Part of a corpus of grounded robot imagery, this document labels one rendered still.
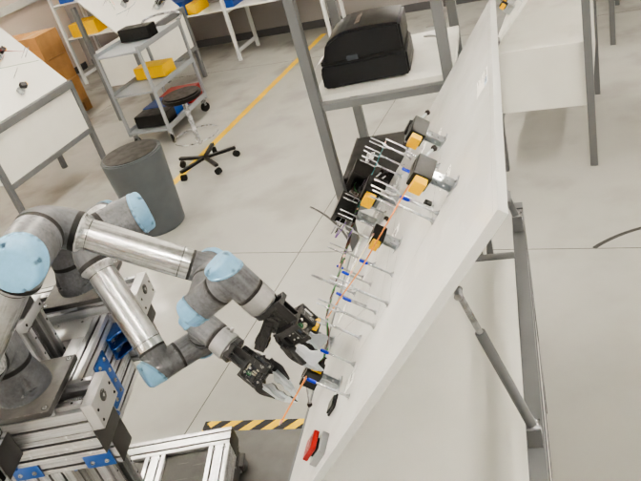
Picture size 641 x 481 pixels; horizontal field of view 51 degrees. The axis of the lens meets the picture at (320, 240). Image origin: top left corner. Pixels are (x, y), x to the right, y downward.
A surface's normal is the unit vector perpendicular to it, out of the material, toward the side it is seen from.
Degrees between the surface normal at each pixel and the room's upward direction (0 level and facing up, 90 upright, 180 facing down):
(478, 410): 0
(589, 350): 0
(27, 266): 85
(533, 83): 90
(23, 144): 90
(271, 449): 0
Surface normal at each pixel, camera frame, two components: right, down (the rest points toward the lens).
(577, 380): -0.25, -0.83
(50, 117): 0.91, -0.02
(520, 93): -0.33, 0.56
